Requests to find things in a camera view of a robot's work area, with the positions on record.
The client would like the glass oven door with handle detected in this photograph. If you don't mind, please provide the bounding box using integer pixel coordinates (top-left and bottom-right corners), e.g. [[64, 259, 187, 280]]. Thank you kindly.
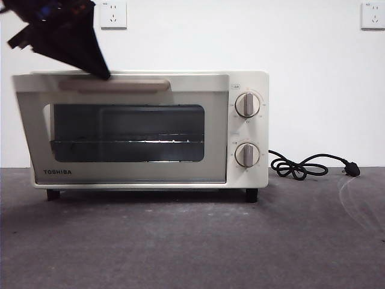
[[11, 73, 231, 185]]

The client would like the cream oven knob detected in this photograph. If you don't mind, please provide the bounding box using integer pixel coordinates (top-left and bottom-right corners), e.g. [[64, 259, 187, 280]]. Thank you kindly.
[[234, 143, 261, 169], [234, 92, 261, 119]]

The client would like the cream Toshiba toaster oven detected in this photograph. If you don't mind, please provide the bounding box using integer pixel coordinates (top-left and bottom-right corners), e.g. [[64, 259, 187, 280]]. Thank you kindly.
[[29, 69, 270, 203]]

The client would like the white wall socket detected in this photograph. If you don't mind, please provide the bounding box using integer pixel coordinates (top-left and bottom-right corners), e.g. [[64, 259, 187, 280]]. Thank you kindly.
[[360, 1, 385, 31], [100, 0, 128, 30]]

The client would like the metal wire oven rack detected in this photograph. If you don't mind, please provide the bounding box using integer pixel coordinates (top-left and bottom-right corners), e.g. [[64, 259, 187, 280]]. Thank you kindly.
[[50, 132, 206, 146]]

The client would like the black power cable with plug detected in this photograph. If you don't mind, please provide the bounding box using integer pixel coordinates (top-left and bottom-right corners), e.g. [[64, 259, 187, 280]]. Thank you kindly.
[[267, 149, 361, 181]]

